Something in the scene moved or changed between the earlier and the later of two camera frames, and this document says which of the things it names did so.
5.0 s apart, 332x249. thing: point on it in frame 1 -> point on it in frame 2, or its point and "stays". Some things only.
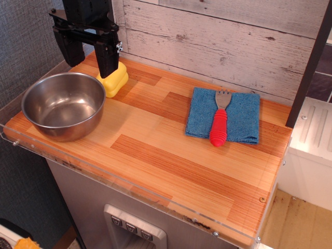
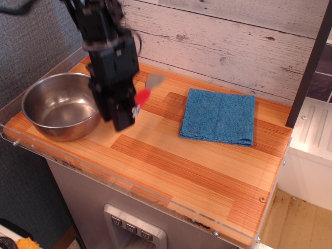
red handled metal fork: x=218 y=134 -> x=152 y=81
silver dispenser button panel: x=126 y=231 stays
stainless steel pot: x=64 y=107 stays
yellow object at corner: x=26 y=243 stays
